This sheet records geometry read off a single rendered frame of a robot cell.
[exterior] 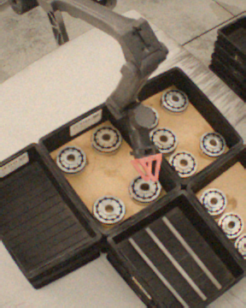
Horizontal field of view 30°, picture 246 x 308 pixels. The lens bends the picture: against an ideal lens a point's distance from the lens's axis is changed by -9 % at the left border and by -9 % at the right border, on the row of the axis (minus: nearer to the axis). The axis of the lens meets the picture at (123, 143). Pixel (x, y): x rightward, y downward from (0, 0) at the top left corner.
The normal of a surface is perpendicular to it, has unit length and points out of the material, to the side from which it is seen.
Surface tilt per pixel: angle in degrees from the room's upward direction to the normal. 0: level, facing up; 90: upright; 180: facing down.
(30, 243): 0
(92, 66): 0
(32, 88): 0
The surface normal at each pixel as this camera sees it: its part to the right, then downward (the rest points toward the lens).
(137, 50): 0.47, 0.28
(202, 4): 0.06, -0.51
